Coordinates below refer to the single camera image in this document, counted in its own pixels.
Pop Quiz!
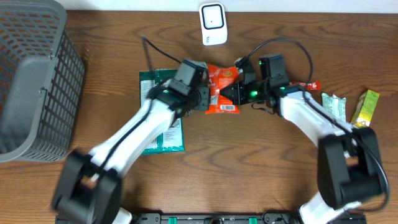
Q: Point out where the light blue snack packet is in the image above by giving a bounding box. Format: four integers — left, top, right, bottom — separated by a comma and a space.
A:
322, 93, 346, 121

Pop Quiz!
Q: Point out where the green yellow juice carton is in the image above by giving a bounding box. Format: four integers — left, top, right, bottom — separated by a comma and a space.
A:
351, 90, 379, 128

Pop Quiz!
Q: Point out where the green snack bag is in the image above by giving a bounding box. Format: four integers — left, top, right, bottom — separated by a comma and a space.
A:
139, 69, 185, 155

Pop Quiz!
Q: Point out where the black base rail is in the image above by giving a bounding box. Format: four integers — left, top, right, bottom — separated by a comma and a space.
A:
129, 212, 300, 224

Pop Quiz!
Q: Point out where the grey plastic mesh basket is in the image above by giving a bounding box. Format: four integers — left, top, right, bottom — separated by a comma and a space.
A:
1, 1, 85, 162

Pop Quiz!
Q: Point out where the red snack stick packet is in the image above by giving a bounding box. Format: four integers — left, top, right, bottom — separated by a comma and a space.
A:
290, 80, 322, 90

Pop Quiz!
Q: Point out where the red chips bag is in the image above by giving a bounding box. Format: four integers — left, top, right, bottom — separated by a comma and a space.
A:
204, 63, 241, 115

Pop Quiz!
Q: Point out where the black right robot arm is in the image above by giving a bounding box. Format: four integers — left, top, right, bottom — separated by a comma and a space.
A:
220, 54, 389, 223

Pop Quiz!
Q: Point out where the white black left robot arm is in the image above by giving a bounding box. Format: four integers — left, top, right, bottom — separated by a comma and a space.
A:
51, 59, 208, 224

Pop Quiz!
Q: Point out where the white barcode scanner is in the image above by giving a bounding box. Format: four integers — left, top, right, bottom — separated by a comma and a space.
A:
199, 2, 228, 46

